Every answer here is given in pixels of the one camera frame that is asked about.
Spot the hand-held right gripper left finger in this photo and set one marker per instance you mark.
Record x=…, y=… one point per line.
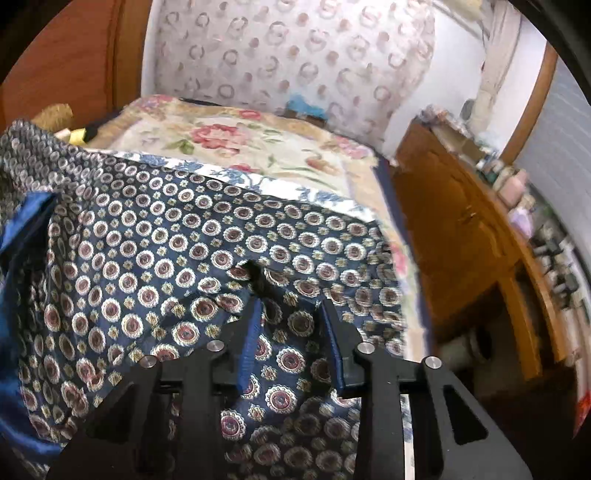
x=249, y=344

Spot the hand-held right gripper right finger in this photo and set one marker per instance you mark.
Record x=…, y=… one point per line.
x=334, y=353

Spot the navy circle-patterned satin shirt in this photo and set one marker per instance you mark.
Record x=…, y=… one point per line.
x=138, y=258

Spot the wooden sideboard cabinet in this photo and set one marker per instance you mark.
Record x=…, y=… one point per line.
x=452, y=221

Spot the purple pouch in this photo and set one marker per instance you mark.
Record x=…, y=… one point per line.
x=524, y=220

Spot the blue cloth bundle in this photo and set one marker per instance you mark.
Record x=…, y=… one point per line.
x=307, y=107

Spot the yellow plush toy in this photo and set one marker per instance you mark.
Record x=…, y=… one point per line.
x=74, y=134

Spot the cream bundled curtain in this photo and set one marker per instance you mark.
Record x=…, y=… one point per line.
x=496, y=69

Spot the wooden louvered wardrobe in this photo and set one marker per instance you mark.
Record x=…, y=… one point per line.
x=60, y=55

